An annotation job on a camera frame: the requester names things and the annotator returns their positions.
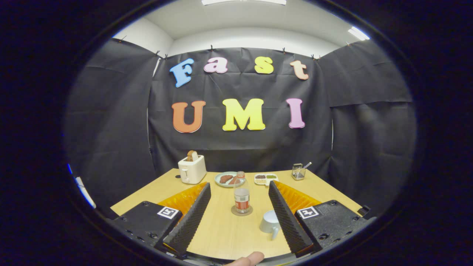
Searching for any long ceiling light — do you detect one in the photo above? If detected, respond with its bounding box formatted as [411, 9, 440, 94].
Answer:
[201, 0, 287, 6]

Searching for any wire mesh holder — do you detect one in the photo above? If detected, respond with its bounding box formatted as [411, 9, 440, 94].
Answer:
[291, 163, 306, 180]

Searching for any wooden table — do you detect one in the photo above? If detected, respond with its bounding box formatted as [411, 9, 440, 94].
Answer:
[110, 168, 364, 261]

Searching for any white divided condiment dish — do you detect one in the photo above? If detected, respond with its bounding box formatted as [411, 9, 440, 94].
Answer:
[254, 173, 279, 186]

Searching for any clear plastic juice bottle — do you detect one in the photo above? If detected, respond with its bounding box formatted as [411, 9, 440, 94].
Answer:
[233, 171, 251, 214]

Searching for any white toaster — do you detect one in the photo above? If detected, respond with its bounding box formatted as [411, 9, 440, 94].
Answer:
[178, 155, 207, 184]

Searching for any pale grey cup with handle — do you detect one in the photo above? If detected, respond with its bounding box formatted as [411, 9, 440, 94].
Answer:
[259, 210, 280, 241]

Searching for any small ceiling light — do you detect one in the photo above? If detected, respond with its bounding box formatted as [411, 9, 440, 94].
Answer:
[347, 26, 370, 41]

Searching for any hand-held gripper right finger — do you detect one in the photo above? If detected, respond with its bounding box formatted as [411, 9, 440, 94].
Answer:
[268, 180, 377, 258]

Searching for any pale green plate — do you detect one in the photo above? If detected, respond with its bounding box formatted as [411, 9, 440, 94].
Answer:
[215, 171, 244, 188]

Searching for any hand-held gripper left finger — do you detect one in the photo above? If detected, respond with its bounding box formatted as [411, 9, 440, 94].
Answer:
[111, 182, 212, 256]

